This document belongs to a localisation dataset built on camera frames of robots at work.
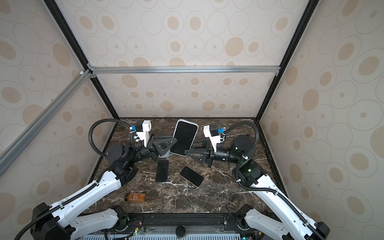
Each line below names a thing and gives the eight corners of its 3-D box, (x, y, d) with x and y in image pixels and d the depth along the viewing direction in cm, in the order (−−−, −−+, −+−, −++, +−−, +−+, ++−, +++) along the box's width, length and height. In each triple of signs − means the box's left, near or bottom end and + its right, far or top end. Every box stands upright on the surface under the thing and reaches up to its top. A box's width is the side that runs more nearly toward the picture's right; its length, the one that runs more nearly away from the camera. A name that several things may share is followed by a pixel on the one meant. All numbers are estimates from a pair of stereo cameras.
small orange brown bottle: (126, 202, 82) (123, 200, 78) (128, 195, 84) (126, 192, 81) (145, 202, 82) (142, 200, 78) (146, 195, 84) (144, 192, 81)
